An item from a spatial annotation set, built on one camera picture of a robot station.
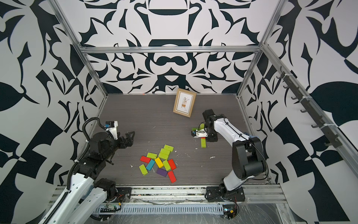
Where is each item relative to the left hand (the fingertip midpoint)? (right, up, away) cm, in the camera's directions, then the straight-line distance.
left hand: (125, 130), depth 77 cm
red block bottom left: (+25, -27, +4) cm, 37 cm away
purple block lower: (+20, -25, +5) cm, 32 cm away
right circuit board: (+55, -40, -7) cm, 68 cm away
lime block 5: (+9, -24, +5) cm, 26 cm away
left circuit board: (-6, -38, -6) cm, 39 cm away
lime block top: (+23, -13, +13) cm, 29 cm away
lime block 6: (+22, -21, +7) cm, 32 cm away
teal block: (+13, -21, +7) cm, 25 cm away
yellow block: (+17, -20, +8) cm, 28 cm away
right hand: (+50, -3, +14) cm, 52 cm away
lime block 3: (+20, -16, +11) cm, 27 cm away
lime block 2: (+45, -9, +16) cm, 49 cm away
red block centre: (+25, -21, +8) cm, 34 cm away
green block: (+40, -2, +23) cm, 46 cm away
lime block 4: (+13, -17, +10) cm, 23 cm away
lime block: (+46, -1, +25) cm, 52 cm away
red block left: (+9, -19, +10) cm, 23 cm away
